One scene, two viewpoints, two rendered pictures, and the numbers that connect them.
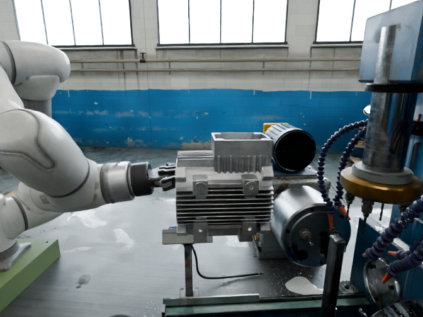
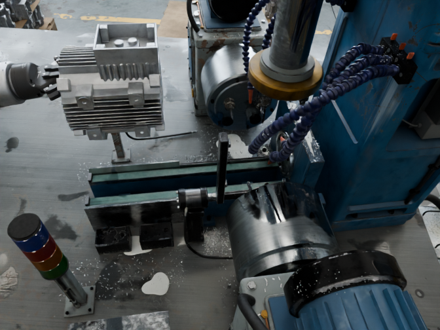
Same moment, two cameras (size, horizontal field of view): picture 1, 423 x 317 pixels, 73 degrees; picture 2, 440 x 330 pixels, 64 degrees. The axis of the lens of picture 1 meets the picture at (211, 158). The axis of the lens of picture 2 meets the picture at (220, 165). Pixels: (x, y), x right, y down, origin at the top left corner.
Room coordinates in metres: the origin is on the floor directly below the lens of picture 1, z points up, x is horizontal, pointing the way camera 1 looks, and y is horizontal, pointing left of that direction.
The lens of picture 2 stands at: (-0.04, -0.18, 1.83)
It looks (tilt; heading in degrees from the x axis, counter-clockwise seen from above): 50 degrees down; 353
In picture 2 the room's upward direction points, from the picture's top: 4 degrees clockwise
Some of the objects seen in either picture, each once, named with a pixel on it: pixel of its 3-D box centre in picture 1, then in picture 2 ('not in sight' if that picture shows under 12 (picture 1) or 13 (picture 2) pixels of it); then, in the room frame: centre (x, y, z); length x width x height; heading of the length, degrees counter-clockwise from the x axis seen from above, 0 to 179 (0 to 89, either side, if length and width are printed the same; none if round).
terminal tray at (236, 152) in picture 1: (239, 151); (128, 51); (0.62, -0.06, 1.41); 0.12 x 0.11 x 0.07; 94
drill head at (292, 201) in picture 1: (301, 217); (235, 79); (1.02, -0.35, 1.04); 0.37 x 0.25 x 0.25; 4
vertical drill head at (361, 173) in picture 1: (386, 137); (294, 28); (0.67, -0.42, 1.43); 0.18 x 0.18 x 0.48
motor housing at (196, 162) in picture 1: (221, 191); (116, 89); (0.61, -0.02, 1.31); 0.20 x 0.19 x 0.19; 94
